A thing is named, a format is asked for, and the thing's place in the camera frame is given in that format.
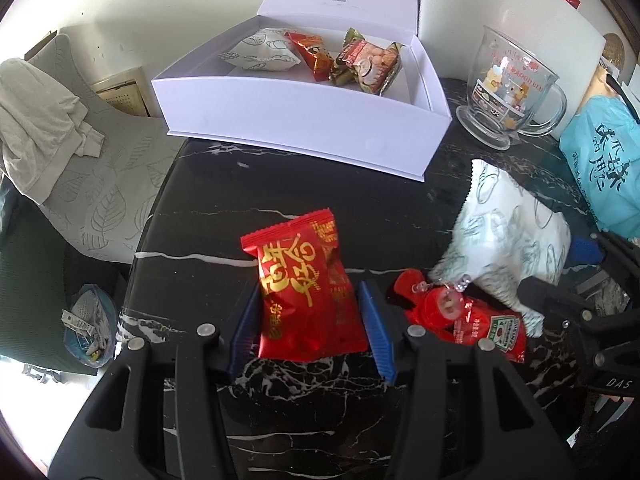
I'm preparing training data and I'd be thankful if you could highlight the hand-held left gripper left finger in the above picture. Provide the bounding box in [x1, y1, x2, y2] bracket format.
[55, 287, 261, 480]

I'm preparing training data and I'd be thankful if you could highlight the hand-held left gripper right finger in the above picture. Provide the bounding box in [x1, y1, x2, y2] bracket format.
[357, 280, 576, 480]

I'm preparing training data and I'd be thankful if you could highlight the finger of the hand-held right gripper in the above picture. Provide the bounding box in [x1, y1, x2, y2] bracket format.
[518, 276, 640, 367]
[567, 232, 640, 281]

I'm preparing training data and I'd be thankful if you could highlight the red ketchup sachet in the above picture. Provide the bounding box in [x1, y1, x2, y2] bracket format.
[452, 297, 528, 363]

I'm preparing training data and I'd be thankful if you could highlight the red gold-print snack packet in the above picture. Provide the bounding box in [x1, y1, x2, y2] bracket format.
[240, 207, 370, 361]

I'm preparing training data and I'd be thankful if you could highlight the white fruit-print snack packet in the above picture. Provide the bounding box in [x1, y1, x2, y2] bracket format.
[427, 158, 572, 336]
[217, 27, 302, 72]

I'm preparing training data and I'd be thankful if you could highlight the white gift box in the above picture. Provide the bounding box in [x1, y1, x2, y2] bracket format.
[150, 0, 453, 181]

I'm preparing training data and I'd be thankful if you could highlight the brown cookie packet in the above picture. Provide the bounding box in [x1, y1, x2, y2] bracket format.
[345, 40, 403, 96]

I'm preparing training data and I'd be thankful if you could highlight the small red snack packet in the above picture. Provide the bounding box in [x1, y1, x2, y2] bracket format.
[284, 30, 335, 82]

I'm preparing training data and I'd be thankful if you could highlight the green-edged snack packet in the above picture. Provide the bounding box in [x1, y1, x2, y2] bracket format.
[327, 27, 368, 86]

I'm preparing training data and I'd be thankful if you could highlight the light blue plastic bag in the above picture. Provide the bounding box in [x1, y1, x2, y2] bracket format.
[559, 95, 640, 241]

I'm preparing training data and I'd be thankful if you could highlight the brown cardboard piece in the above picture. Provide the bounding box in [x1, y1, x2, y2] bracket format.
[582, 62, 621, 111]

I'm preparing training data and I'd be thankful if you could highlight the grey leaf-pattern chair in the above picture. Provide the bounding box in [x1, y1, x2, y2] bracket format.
[0, 34, 186, 376]

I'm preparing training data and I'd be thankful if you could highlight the printed glass mug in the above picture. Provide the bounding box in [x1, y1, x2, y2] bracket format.
[455, 25, 568, 151]

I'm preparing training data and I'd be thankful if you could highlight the round gold ornament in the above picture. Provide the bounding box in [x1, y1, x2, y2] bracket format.
[600, 32, 626, 73]

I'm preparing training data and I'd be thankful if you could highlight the beige vent panel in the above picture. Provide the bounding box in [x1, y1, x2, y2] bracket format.
[92, 66, 151, 118]

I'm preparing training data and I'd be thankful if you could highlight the white board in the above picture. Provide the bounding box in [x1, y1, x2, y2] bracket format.
[416, 0, 608, 133]

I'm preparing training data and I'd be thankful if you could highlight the white garment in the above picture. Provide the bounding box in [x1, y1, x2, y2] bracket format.
[0, 58, 107, 206]

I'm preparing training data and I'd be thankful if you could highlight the black strap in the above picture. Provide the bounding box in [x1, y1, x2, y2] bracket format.
[606, 74, 640, 122]

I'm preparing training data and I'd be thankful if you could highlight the large dark picture frame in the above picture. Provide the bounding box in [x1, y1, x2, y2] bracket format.
[595, 0, 640, 46]

